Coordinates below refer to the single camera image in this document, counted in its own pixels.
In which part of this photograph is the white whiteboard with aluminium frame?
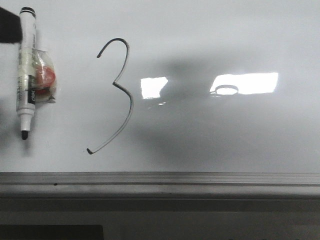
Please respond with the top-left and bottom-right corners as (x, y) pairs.
(0, 0), (320, 199)

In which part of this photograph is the white black-ink whiteboard marker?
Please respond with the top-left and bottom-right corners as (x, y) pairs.
(16, 6), (57, 140)

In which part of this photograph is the black whiteboard eraser block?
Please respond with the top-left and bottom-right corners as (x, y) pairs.
(0, 7), (23, 44)

